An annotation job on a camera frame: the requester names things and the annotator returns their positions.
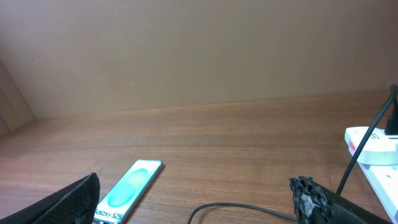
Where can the blue Galaxy S25 smartphone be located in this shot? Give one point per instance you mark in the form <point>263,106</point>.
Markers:
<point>128,190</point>

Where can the white USB charger adapter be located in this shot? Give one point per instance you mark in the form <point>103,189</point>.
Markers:
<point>379,150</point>

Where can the white power strip socket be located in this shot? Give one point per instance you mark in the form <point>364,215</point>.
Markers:
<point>383,180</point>

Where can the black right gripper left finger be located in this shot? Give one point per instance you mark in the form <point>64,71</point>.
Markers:
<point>74,204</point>

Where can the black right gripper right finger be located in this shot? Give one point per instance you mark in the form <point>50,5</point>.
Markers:
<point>315,204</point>

